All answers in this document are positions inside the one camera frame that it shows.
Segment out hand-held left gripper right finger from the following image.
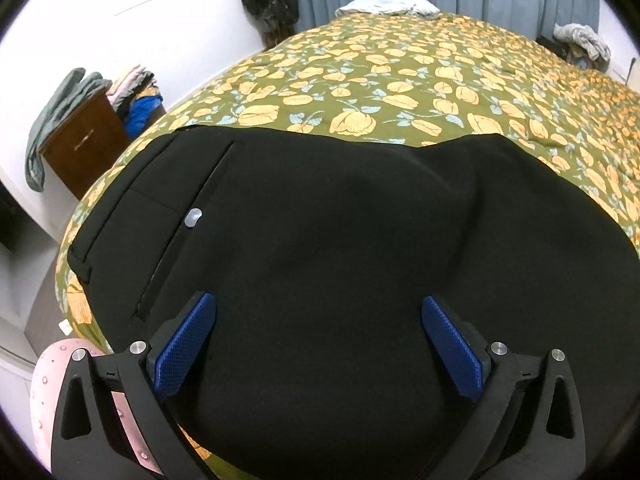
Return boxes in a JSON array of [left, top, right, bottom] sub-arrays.
[[421, 295, 587, 480]]

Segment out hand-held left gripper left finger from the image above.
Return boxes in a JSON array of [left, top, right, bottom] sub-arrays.
[[50, 291, 217, 480]]

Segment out black pants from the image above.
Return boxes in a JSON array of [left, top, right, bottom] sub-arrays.
[[67, 125, 640, 480]]

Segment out brown wooden cabinet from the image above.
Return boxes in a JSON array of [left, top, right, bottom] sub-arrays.
[[40, 85, 133, 201]]

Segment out colourful clothes pile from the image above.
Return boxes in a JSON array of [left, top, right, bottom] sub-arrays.
[[109, 65, 165, 140]]

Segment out grey hanging cloth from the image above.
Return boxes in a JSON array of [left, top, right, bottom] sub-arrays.
[[25, 67, 113, 193]]

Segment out green floral blanket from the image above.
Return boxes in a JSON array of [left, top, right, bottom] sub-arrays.
[[54, 12, 640, 480]]

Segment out grey white clothes pile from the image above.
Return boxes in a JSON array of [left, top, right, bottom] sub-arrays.
[[552, 23, 612, 63]]

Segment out dark hanging clothes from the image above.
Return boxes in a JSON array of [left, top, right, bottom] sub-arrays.
[[239, 0, 300, 50]]

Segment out light striped pillow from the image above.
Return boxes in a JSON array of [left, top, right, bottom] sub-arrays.
[[335, 0, 441, 18]]

